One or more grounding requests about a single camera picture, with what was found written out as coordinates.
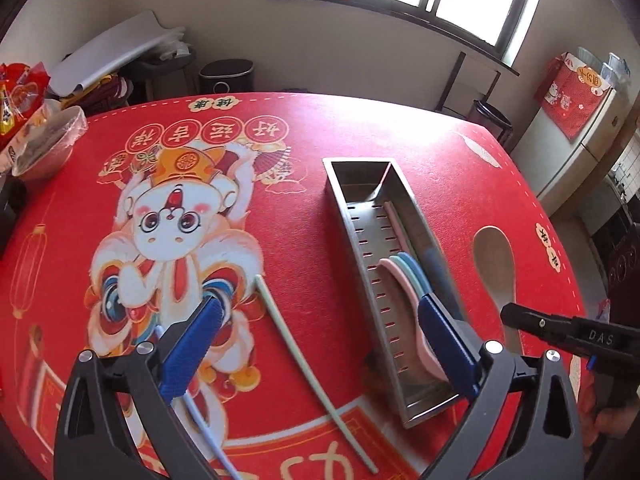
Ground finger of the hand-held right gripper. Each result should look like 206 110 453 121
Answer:
500 302 576 348

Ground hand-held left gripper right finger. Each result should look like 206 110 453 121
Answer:
417 294 585 480

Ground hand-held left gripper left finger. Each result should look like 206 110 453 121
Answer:
54 296 223 480

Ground pink spoon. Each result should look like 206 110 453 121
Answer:
377 257 451 382

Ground beige spoon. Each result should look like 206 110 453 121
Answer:
472 226 523 356

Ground light blue spoon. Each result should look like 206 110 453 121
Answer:
397 251 431 296

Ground pale green spoon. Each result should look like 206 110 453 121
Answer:
390 254 426 293

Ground light blue chopstick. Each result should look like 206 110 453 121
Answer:
184 395 243 480

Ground pale green chopstick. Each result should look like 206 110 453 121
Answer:
254 274 379 475

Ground pink chopstick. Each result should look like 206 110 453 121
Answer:
382 201 416 256

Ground stainless steel utensil holder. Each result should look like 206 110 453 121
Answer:
322 157 466 429

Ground person's right hand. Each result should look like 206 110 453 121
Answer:
589 389 640 442

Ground black oven range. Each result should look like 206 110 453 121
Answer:
592 195 633 251

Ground white refrigerator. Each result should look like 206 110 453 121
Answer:
510 67 633 218

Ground dark electric rice cooker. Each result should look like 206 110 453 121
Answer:
472 100 514 151

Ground red printed tablecloth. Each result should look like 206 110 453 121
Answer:
0 91 588 480

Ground red printed fridge cloth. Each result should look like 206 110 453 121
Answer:
534 51 613 141

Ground black rectangular case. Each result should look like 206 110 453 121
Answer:
0 177 28 251

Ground covered bowl of food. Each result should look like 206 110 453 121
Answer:
11 105 88 183

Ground clear plastic containers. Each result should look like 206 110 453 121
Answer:
602 51 633 86

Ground dark red cloth pile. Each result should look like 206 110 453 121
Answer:
70 74 133 113

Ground black air fryer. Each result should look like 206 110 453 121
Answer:
198 59 255 96

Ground grey bin with plastic bag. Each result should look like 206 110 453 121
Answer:
142 40 196 103

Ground red snack bag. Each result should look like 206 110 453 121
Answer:
0 61 51 153

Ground white foam board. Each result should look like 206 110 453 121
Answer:
47 9 166 96

